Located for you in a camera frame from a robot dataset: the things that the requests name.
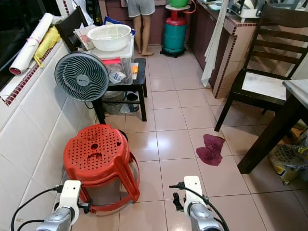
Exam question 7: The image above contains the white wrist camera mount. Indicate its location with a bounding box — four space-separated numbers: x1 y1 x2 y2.
183 176 205 212
59 180 81 212

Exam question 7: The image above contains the dark wooden slatted chair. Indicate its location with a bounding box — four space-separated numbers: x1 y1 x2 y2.
214 5 308 132

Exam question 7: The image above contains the clear plastic storage box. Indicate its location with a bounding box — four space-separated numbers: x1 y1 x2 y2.
98 47 136 87

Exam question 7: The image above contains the dark wooden marble-top table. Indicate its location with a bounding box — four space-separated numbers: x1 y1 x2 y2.
237 79 308 175

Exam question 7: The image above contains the red plastic stool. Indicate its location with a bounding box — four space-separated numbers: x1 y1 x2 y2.
63 124 141 214

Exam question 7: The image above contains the maroon cloth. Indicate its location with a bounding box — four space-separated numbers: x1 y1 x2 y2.
195 134 226 167

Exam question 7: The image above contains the grey round fan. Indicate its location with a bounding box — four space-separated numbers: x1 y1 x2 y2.
54 51 110 103

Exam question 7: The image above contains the white plastic basin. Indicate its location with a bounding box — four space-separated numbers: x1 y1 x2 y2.
87 24 132 52

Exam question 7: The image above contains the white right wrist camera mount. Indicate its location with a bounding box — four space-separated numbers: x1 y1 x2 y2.
183 176 205 212

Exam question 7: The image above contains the black chair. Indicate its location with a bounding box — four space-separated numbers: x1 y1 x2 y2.
55 6 90 53

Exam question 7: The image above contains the dark metal pot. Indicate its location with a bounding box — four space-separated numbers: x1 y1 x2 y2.
102 90 140 115

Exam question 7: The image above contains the printed yellow sack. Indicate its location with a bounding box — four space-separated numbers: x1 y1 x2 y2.
269 126 308 186

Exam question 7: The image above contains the tiled kitchen counter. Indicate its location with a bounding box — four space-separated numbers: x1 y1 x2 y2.
188 0 266 100

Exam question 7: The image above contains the small black side table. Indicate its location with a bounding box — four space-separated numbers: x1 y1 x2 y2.
91 58 148 125

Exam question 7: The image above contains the teal and red gas cylinder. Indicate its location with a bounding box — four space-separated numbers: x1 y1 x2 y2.
161 7 190 59

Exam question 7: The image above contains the white leaning board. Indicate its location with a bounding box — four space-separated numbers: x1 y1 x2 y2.
201 0 231 88

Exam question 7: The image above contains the stack of papers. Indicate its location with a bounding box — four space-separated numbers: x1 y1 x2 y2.
75 25 95 51

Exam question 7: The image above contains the rolled white paper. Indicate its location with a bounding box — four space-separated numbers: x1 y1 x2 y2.
10 13 54 76

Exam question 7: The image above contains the dish rack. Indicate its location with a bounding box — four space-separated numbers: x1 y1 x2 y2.
230 0 308 21

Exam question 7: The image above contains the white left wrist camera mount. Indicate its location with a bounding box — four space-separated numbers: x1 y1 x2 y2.
59 180 81 212

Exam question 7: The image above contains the blue bag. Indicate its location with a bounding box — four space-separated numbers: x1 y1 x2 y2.
104 16 136 37

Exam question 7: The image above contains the person in grey shorts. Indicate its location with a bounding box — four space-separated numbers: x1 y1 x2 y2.
126 0 156 57

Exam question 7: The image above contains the yellow cloth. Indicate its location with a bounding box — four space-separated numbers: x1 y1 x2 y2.
33 26 61 68

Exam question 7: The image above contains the green bowl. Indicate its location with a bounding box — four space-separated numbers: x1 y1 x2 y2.
168 0 190 8

